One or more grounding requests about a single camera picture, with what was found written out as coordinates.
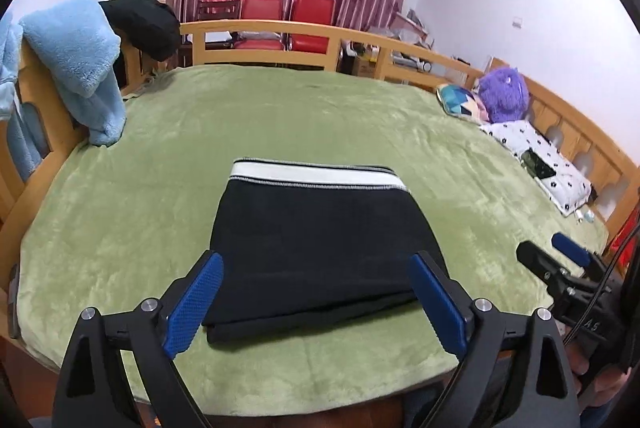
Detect purple plush toy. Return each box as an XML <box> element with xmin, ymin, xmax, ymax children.
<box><xmin>475</xmin><ymin>66</ymin><xmax>531</xmax><ymax>125</ymax></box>

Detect black cloth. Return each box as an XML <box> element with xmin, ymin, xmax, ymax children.
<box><xmin>97</xmin><ymin>0</ymin><xmax>182</xmax><ymax>62</ymax></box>

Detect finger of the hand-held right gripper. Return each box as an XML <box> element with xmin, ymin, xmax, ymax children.
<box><xmin>551</xmin><ymin>232</ymin><xmax>608</xmax><ymax>269</ymax></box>
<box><xmin>516</xmin><ymin>241</ymin><xmax>568</xmax><ymax>283</ymax></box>

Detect wooden bed frame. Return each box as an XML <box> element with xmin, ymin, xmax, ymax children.
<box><xmin>0</xmin><ymin>20</ymin><xmax>640</xmax><ymax>359</ymax></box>

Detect person's right hand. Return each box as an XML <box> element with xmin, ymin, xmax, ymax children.
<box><xmin>570</xmin><ymin>344</ymin><xmax>632</xmax><ymax>409</ymax></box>

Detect red chair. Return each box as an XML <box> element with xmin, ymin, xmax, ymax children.
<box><xmin>287</xmin><ymin>0</ymin><xmax>335</xmax><ymax>53</ymax></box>
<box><xmin>232</xmin><ymin>0</ymin><xmax>286</xmax><ymax>53</ymax></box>

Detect white paw print pillow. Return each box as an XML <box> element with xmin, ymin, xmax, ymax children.
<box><xmin>480</xmin><ymin>119</ymin><xmax>593</xmax><ymax>217</ymax></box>

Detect colourful printed cushion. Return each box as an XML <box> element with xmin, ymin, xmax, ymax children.
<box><xmin>436</xmin><ymin>82</ymin><xmax>491</xmax><ymax>123</ymax></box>

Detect cardboard box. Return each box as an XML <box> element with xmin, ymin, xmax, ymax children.
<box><xmin>350</xmin><ymin>55</ymin><xmax>378</xmax><ymax>78</ymax></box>

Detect black cable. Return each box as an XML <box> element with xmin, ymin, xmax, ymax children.
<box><xmin>565</xmin><ymin>188</ymin><xmax>640</xmax><ymax>349</ymax></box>

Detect dark wooden chair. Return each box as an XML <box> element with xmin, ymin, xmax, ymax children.
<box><xmin>197</xmin><ymin>0</ymin><xmax>241</xmax><ymax>24</ymax></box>

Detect green fleece blanket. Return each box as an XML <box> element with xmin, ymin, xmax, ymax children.
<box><xmin>12</xmin><ymin>64</ymin><xmax>611</xmax><ymax>414</ymax></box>

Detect light blue fleece garment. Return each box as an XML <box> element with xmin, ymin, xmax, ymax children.
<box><xmin>0</xmin><ymin>0</ymin><xmax>127</xmax><ymax>181</ymax></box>

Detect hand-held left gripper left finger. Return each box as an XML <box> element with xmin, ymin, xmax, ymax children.
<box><xmin>52</xmin><ymin>249</ymin><xmax>225</xmax><ymax>428</ymax></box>

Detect black pants with white waistband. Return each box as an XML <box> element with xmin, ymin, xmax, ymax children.
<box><xmin>206</xmin><ymin>156</ymin><xmax>451</xmax><ymax>345</ymax></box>

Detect black phone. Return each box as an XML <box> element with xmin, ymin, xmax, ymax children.
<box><xmin>520</xmin><ymin>149</ymin><xmax>557</xmax><ymax>181</ymax></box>

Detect cluttered side table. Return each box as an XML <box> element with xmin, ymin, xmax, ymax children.
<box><xmin>390</xmin><ymin>9</ymin><xmax>437</xmax><ymax>46</ymax></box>

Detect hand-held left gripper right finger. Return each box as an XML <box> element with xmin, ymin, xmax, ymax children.
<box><xmin>407</xmin><ymin>250</ymin><xmax>581</xmax><ymax>428</ymax></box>

